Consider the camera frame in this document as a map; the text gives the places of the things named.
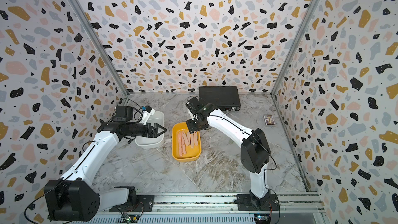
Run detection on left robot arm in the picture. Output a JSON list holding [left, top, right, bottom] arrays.
[[42, 104, 167, 223]]

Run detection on playing card box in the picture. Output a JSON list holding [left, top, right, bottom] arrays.
[[264, 115, 276, 126]]

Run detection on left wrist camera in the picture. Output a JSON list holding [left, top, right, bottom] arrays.
[[140, 105, 155, 124]]

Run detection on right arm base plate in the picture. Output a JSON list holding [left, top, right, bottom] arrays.
[[234, 194, 280, 211]]

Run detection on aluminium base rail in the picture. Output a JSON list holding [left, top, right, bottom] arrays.
[[62, 192, 327, 224]]

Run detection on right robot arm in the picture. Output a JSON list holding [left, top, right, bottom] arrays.
[[186, 96, 277, 209]]

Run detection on black ribbed briefcase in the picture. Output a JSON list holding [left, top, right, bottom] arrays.
[[199, 86, 241, 112]]

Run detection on yellow plastic bin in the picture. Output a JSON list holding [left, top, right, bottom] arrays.
[[172, 122, 202, 162]]

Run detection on pink folding knife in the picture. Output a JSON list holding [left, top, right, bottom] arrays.
[[193, 132, 198, 146], [190, 133, 194, 148], [182, 131, 190, 146]]

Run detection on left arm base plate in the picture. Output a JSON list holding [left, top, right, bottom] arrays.
[[109, 195, 154, 213]]

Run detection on long pink sheathed knife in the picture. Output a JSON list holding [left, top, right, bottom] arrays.
[[177, 131, 183, 157]]

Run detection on white plastic bin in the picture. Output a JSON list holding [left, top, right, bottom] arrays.
[[135, 110, 167, 149]]

